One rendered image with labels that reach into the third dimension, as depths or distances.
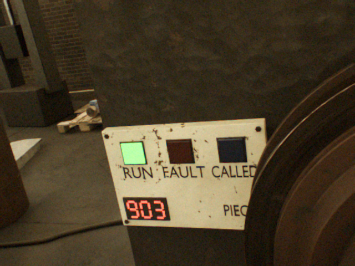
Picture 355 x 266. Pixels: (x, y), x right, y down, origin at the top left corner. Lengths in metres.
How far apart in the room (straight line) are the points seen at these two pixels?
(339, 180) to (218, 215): 0.27
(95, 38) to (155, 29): 0.10
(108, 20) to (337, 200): 0.39
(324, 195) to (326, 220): 0.02
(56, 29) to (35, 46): 2.23
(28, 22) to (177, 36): 5.11
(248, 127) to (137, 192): 0.22
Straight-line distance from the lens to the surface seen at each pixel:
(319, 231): 0.41
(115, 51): 0.59
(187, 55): 0.55
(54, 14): 7.80
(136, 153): 0.60
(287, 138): 0.40
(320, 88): 0.45
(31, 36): 5.63
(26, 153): 4.52
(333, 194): 0.40
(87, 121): 4.97
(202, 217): 0.63
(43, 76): 5.67
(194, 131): 0.56
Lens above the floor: 1.42
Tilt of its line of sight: 19 degrees down
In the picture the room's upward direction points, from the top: 10 degrees counter-clockwise
